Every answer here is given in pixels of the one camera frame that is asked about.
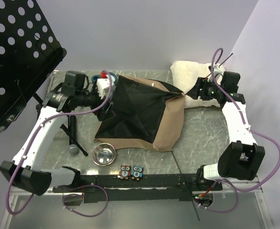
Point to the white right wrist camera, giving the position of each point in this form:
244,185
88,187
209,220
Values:
217,69

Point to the tan and black pet tent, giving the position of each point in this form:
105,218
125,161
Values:
144,113

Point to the steel pet bowl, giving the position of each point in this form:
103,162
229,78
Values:
104,154

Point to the white fluffy pillow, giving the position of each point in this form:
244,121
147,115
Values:
185,75

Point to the black perforated music stand tray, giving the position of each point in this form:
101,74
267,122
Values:
29,52

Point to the black tripod stand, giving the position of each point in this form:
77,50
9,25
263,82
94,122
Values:
70,130

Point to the blue owl tag eight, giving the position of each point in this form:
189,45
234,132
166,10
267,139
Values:
137,172

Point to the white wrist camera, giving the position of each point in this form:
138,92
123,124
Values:
217,69
103,85

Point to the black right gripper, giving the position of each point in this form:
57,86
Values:
203,83

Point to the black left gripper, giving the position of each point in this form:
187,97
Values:
104,113

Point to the teal pet bowl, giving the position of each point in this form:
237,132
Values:
113,76

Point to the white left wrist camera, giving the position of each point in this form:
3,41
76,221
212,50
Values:
103,85

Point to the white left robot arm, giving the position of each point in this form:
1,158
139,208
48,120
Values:
25,169

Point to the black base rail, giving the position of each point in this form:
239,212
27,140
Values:
150,187

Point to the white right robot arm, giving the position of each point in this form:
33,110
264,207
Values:
243,157

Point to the red owl tag seven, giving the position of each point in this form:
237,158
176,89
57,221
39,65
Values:
125,172

